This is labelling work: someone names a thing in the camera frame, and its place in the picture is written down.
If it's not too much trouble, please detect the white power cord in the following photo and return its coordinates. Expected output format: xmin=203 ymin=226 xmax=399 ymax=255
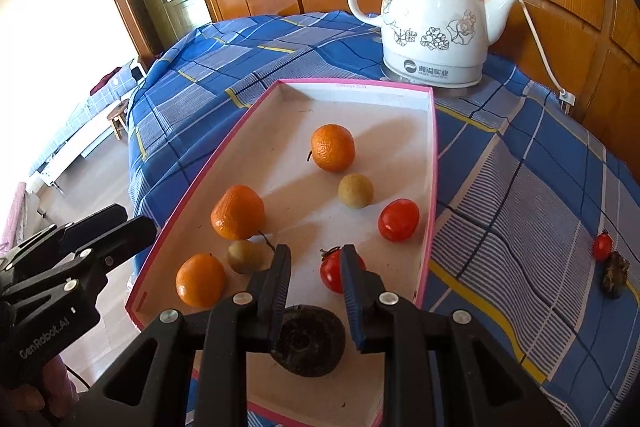
xmin=400 ymin=0 xmax=568 ymax=96

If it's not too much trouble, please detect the orange with long stem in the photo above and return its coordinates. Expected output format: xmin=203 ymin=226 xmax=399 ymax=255
xmin=210 ymin=185 xmax=277 ymax=253

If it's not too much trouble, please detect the dark round water chestnut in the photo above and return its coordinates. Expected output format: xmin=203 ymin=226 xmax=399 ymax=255
xmin=271 ymin=304 xmax=347 ymax=377

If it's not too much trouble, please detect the pink cloth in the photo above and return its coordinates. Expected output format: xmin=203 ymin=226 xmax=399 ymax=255
xmin=0 ymin=181 xmax=28 ymax=253

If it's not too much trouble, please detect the black cable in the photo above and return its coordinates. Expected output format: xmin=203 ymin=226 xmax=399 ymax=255
xmin=62 ymin=362 xmax=93 ymax=392

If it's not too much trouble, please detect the bed with checked blue cover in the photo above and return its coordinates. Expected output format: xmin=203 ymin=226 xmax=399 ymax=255
xmin=27 ymin=57 xmax=146 ymax=195

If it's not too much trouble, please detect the tan longan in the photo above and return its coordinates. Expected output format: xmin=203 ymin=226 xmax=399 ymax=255
xmin=227 ymin=239 xmax=271 ymax=275
xmin=338 ymin=174 xmax=374 ymax=209

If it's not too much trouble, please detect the orange with short stem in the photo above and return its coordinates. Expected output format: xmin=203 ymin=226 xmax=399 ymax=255
xmin=307 ymin=123 xmax=356 ymax=173

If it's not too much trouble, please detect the person's left hand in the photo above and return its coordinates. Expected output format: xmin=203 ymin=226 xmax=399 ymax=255
xmin=0 ymin=363 xmax=77 ymax=427

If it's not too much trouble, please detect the dark red cloth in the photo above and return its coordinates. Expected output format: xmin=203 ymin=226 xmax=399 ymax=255
xmin=95 ymin=68 xmax=123 ymax=90

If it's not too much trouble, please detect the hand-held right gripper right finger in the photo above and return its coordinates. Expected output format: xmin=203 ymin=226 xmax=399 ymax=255
xmin=340 ymin=244 xmax=568 ymax=427

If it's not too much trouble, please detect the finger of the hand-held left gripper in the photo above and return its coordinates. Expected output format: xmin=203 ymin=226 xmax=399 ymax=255
xmin=10 ymin=204 xmax=130 ymax=265
xmin=10 ymin=217 xmax=158 ymax=308

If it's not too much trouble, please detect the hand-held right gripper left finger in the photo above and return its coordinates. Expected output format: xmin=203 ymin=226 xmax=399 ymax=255
xmin=75 ymin=244 xmax=292 ymax=427

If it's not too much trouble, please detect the small stemless orange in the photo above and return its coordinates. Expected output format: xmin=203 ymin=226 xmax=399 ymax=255
xmin=175 ymin=253 xmax=227 ymax=308

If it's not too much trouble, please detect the red tomato with green stem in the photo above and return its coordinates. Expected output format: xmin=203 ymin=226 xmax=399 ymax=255
xmin=320 ymin=247 xmax=351 ymax=294

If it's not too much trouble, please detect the blue plaid tablecloth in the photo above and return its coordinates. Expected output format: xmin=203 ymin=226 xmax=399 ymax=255
xmin=126 ymin=10 xmax=640 ymax=427

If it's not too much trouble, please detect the small red tomato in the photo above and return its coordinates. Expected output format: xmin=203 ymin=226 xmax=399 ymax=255
xmin=592 ymin=231 xmax=613 ymax=262

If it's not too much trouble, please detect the smooth red tomato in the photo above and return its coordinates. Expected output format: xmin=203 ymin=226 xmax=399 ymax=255
xmin=377 ymin=199 xmax=420 ymax=242

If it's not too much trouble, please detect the white ceramic electric kettle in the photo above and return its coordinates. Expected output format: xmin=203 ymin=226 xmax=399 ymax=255
xmin=347 ymin=0 xmax=517 ymax=88

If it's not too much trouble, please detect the round kettle base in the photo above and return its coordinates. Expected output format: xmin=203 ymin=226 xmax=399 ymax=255
xmin=378 ymin=67 xmax=486 ymax=98

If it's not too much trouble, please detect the pink-edged white tray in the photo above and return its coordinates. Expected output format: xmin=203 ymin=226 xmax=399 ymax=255
xmin=124 ymin=78 xmax=439 ymax=424

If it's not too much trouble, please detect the dark brown lumpy fruit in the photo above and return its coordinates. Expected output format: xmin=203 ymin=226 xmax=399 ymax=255
xmin=601 ymin=251 xmax=631 ymax=299

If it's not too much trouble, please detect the small wooden stool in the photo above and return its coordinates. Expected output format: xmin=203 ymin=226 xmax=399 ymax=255
xmin=106 ymin=99 xmax=132 ymax=141

